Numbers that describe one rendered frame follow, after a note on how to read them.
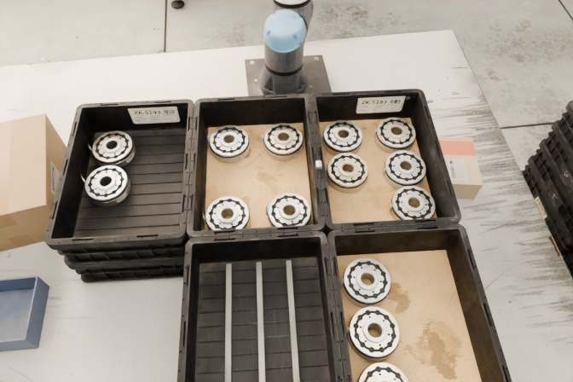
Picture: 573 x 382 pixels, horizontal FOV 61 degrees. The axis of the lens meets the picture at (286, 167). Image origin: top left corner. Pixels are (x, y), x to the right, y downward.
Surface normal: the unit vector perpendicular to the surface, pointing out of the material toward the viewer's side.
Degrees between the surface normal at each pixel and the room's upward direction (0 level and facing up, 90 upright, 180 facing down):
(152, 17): 0
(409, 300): 0
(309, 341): 0
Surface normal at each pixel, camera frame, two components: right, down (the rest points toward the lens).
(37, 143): 0.00, -0.57
